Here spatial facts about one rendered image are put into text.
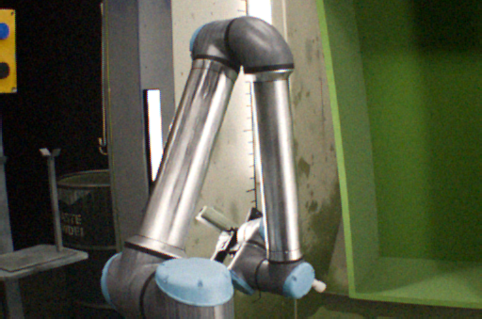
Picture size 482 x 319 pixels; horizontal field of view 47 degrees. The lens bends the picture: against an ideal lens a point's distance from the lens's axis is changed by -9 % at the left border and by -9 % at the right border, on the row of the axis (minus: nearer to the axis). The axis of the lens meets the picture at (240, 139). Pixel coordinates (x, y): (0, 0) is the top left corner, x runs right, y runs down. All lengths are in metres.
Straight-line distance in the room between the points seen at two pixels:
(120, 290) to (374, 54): 1.40
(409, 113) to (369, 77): 0.21
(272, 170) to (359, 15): 1.08
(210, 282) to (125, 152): 1.01
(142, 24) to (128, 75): 0.18
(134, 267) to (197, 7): 1.24
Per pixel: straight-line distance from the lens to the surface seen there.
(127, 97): 2.03
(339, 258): 3.26
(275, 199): 1.34
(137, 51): 2.00
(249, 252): 1.50
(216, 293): 1.13
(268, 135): 1.32
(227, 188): 2.37
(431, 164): 2.32
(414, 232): 2.46
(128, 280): 1.27
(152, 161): 2.00
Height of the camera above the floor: 1.24
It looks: 4 degrees down
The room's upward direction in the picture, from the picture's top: 3 degrees counter-clockwise
